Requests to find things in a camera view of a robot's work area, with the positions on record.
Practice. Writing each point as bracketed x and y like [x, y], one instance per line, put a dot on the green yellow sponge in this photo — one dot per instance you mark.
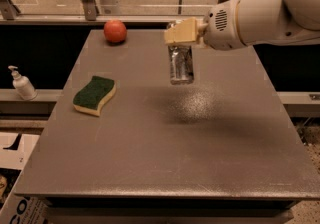
[92, 97]

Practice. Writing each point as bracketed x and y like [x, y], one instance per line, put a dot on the white pump bottle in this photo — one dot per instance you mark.
[22, 84]

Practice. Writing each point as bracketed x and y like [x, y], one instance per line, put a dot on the white cardboard box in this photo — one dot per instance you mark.
[15, 149]

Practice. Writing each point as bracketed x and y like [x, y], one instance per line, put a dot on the far left metal bracket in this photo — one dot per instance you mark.
[8, 10]

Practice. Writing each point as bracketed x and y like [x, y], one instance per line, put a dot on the red apple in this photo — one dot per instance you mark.
[115, 31]

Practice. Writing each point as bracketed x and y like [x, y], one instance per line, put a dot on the silver redbull can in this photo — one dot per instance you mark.
[180, 56]

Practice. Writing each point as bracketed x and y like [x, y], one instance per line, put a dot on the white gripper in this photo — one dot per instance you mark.
[220, 28]

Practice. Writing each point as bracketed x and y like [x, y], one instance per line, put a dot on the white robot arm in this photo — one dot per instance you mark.
[275, 22]

